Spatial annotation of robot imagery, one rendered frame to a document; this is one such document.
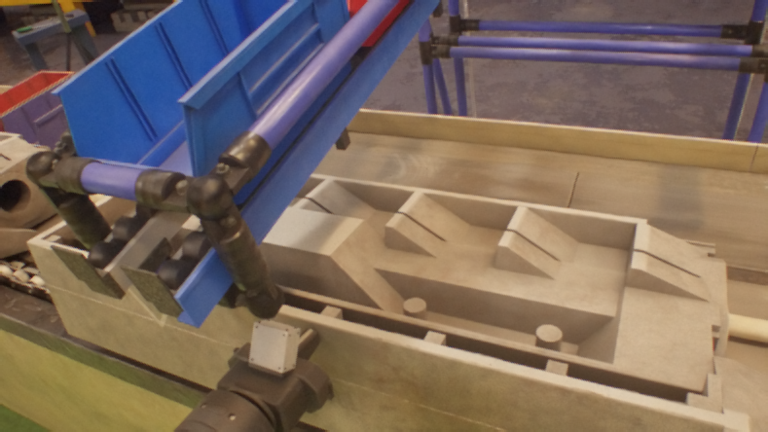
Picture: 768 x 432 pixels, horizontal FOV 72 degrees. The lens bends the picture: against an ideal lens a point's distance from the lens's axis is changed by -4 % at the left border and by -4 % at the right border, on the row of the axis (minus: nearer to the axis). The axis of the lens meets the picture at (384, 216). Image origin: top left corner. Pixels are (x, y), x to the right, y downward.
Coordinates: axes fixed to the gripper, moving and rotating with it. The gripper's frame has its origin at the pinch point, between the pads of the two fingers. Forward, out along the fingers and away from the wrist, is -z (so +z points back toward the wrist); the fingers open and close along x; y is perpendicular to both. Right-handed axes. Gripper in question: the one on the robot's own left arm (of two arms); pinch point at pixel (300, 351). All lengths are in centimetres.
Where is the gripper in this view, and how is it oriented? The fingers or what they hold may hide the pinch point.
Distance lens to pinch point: 65.9
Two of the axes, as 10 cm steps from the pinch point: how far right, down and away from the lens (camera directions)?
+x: 9.0, 1.5, -4.1
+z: -4.3, 4.7, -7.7
